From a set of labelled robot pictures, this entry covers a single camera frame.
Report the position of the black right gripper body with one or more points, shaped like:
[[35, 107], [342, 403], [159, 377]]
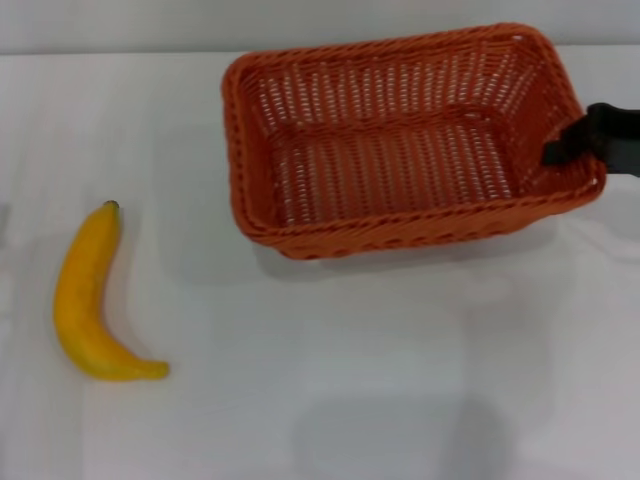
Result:
[[617, 140]]

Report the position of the orange woven plastic basket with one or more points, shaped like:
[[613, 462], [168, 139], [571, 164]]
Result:
[[390, 165]]

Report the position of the yellow banana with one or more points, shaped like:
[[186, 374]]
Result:
[[82, 300]]

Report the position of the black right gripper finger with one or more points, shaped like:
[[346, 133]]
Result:
[[567, 145]]

